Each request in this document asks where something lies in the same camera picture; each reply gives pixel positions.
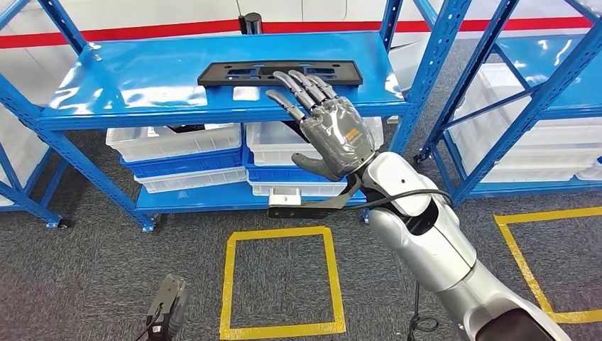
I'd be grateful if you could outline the black stanchion post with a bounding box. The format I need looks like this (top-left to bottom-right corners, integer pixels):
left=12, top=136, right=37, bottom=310
left=238, top=12, right=264, bottom=36

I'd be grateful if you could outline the black ribbed hose part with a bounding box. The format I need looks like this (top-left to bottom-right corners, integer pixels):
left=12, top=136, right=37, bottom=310
left=280, top=120, right=307, bottom=139

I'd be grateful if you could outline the black plastic panel part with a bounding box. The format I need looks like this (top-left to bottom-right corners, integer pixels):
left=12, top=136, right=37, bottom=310
left=197, top=60, right=364, bottom=89

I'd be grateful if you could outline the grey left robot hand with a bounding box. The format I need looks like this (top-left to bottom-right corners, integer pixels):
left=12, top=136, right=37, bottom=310
left=144, top=274, right=192, bottom=341

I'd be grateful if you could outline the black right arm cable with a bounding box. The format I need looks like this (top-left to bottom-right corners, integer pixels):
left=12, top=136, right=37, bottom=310
left=345, top=188, right=455, bottom=212

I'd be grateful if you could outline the black dangling cable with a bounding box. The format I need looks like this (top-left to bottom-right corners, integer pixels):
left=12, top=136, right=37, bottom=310
left=405, top=281, right=441, bottom=341

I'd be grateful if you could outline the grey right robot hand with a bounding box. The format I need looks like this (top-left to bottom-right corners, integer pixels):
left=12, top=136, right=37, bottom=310
left=266, top=70, right=378, bottom=183

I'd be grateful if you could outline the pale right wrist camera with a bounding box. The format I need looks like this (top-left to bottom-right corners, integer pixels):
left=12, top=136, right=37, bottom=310
left=268, top=186, right=303, bottom=208

